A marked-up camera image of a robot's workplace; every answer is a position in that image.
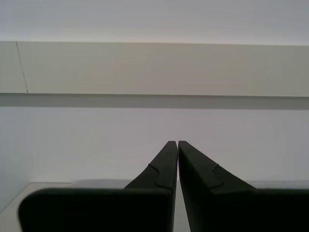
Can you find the beige wall panel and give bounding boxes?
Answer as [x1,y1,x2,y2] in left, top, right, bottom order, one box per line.
[0,40,309,108]

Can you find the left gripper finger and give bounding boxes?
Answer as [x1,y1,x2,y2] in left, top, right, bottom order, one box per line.
[178,140,309,232]
[18,141,179,232]

